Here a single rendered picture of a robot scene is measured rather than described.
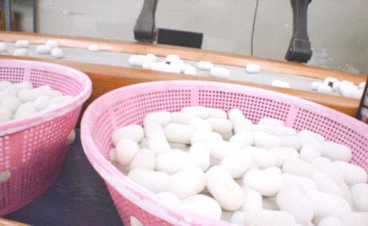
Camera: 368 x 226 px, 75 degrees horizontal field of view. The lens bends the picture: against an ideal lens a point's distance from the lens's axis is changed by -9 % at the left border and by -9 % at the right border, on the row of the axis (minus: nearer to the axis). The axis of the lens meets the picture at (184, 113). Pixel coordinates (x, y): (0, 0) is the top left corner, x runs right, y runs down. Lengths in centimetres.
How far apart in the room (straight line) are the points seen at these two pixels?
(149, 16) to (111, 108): 83
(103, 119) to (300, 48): 90
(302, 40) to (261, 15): 162
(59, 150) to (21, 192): 5
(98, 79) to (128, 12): 241
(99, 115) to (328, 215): 19
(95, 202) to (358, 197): 22
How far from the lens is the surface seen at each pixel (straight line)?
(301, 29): 110
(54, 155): 26
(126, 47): 74
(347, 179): 26
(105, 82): 37
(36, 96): 35
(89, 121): 19
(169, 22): 267
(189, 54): 72
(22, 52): 59
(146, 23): 104
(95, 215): 25
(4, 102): 32
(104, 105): 24
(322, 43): 284
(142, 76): 36
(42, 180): 27
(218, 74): 51
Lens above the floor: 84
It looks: 19 degrees down
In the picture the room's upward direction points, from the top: 7 degrees clockwise
